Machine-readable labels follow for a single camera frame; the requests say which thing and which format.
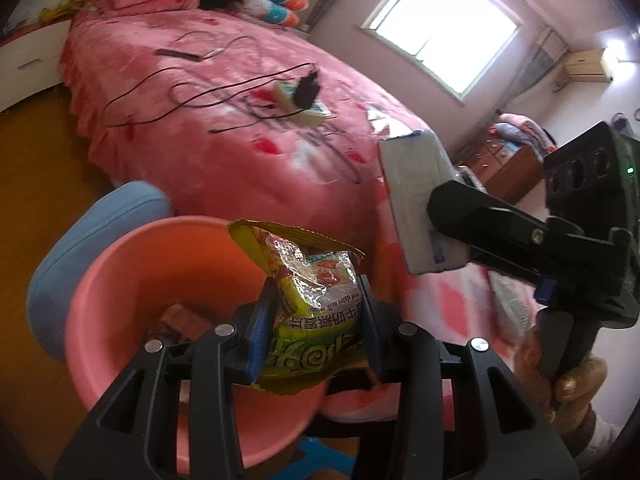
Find person's right hand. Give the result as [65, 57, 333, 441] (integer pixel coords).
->
[515, 331, 609, 424]

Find grey curtain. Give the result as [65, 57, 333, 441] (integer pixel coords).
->
[509, 29, 569, 107]

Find black cable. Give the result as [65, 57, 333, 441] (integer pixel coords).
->
[102, 62, 321, 137]

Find black power adapter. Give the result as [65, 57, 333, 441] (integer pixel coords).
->
[292, 72, 321, 109]

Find air conditioner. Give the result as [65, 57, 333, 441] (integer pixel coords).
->
[562, 48, 616, 84]

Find wooden cabinet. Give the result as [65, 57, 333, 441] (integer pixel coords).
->
[456, 139, 547, 206]

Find white nightstand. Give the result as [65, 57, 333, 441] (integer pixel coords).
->
[0, 14, 76, 114]

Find pink bed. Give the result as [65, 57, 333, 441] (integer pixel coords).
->
[59, 0, 452, 312]

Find pink basin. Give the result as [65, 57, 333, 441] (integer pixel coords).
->
[64, 215, 342, 480]

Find brown snack wrapper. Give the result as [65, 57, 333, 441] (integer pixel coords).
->
[147, 302, 214, 349]

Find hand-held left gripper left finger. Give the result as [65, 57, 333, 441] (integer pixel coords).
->
[54, 275, 281, 480]

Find yellow-green snack packet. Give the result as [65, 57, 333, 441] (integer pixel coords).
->
[227, 218, 366, 397]

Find white power strip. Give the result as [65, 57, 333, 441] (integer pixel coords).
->
[273, 77, 334, 129]

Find stack of folded blankets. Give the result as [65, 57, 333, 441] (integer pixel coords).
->
[487, 112, 559, 154]

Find window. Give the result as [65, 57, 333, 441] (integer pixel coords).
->
[357, 0, 526, 109]

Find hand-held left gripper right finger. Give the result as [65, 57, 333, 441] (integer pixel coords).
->
[357, 274, 569, 480]

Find blue stool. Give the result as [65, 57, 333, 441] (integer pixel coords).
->
[25, 181, 174, 364]

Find person's right forearm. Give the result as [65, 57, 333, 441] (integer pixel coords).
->
[554, 400, 627, 467]

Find black phone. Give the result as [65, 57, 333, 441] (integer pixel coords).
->
[154, 47, 202, 62]

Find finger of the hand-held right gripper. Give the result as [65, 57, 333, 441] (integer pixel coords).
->
[427, 179, 632, 287]

